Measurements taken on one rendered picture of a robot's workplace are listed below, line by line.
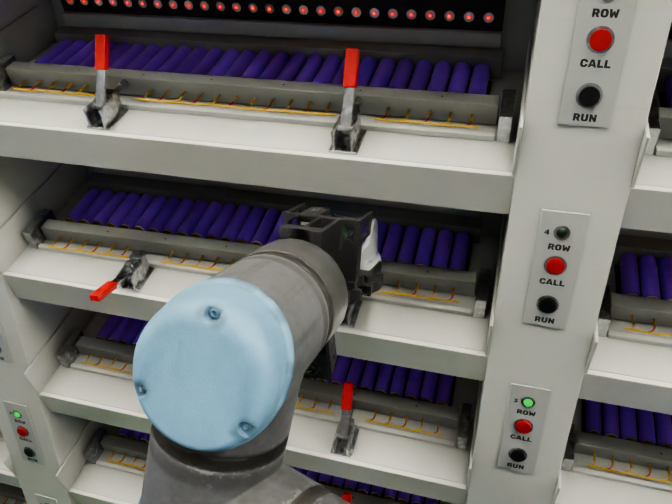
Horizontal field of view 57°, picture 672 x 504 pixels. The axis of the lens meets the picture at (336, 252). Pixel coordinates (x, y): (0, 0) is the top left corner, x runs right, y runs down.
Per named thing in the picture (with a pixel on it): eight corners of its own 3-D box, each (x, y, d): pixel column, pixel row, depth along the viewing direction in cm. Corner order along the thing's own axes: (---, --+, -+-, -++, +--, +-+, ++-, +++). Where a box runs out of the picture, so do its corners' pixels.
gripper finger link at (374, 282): (394, 263, 64) (366, 285, 56) (393, 277, 65) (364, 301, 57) (352, 256, 66) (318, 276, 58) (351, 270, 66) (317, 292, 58)
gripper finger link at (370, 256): (399, 212, 68) (371, 227, 60) (394, 264, 69) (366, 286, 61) (372, 209, 69) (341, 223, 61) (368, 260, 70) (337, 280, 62)
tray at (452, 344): (484, 381, 67) (493, 326, 61) (16, 297, 82) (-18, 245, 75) (499, 254, 81) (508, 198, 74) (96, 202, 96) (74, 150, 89)
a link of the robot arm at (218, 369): (110, 434, 37) (129, 279, 34) (207, 353, 48) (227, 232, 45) (255, 490, 35) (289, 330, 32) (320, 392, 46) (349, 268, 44)
